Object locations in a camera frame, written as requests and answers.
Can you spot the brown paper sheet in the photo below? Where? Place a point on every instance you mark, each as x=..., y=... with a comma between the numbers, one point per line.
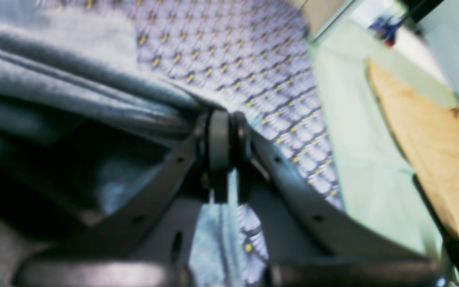
x=428, y=135

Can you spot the light grey T-shirt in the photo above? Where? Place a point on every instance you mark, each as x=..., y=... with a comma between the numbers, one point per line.
x=82, y=129

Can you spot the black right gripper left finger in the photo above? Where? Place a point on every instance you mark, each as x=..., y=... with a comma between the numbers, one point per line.
x=147, y=242

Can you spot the fan-patterned table cloth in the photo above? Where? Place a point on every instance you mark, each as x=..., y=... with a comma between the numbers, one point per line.
x=251, y=53

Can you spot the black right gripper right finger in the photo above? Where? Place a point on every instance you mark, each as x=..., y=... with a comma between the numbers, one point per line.
x=309, y=242

